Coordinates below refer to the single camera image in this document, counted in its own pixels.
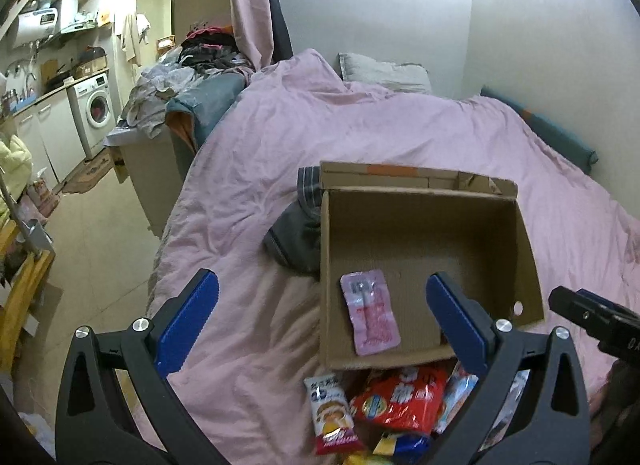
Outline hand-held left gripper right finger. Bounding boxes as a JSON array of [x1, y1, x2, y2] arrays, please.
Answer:
[[424, 271, 594, 465]]

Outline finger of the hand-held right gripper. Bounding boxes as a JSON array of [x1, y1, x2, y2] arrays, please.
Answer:
[[575, 288, 621, 310], [547, 286, 640, 345]]

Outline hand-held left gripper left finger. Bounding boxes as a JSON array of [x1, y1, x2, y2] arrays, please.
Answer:
[[54, 268, 231, 465]]

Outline light blue snack packet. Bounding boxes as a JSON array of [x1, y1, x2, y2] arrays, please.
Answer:
[[432, 362, 478, 435]]

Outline white red-striped chips bag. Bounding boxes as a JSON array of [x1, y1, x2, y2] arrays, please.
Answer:
[[482, 369, 531, 448]]

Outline red snack bag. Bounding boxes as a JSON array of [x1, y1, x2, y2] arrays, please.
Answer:
[[349, 364, 451, 437]]

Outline brown cardboard box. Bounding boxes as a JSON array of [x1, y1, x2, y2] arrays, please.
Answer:
[[318, 161, 546, 371]]

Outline blue and yellow snack bag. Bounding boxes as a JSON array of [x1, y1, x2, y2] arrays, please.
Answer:
[[372, 431, 432, 458]]

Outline white bread snack packet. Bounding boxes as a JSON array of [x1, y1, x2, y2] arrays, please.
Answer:
[[303, 374, 362, 457]]

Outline person's right forearm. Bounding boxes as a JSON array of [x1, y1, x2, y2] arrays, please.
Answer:
[[589, 360, 640, 452]]

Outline pink snack packet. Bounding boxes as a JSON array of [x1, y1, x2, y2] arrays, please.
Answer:
[[340, 268, 402, 357]]

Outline grey plaid garment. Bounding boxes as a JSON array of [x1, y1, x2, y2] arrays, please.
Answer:
[[263, 166, 323, 277]]

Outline white side cabinet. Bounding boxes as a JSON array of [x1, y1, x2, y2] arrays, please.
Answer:
[[105, 128, 188, 238]]

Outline teal bolster cushion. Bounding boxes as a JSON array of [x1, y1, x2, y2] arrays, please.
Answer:
[[480, 86, 599, 175]]

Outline patterned floor rug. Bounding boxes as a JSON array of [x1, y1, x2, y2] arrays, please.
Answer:
[[60, 158, 115, 195]]

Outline pink bag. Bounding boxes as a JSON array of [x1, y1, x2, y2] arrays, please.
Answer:
[[30, 180, 61, 216]]

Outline pink duvet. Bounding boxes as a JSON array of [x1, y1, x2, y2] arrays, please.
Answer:
[[147, 48, 640, 465]]

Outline grey-blue cushion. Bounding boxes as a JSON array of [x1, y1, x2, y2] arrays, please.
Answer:
[[165, 72, 248, 156]]

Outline white washing machine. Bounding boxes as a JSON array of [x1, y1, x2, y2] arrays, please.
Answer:
[[66, 72, 121, 160]]

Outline white base cabinets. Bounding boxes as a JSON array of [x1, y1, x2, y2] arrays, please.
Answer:
[[12, 88, 76, 185]]

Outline yellow jacket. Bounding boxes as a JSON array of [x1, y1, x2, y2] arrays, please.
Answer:
[[0, 134, 33, 201]]

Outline white crumpled sheet pile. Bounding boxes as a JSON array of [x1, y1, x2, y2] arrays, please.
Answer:
[[120, 62, 201, 138]]

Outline grey pillow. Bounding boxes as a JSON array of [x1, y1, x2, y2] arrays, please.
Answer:
[[339, 52, 432, 93]]

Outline dark clothes pile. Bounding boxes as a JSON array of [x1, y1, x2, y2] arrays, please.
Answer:
[[177, 22, 256, 76]]

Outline hanging cream cloth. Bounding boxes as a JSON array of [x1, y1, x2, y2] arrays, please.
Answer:
[[116, 12, 151, 65]]

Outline pink curtain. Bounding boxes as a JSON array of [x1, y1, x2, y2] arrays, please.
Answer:
[[226, 0, 273, 71]]

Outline white water heater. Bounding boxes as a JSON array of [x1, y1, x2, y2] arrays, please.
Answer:
[[10, 0, 81, 48]]

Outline grey metal bracket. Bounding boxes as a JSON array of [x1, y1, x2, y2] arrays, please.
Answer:
[[22, 218, 54, 257]]

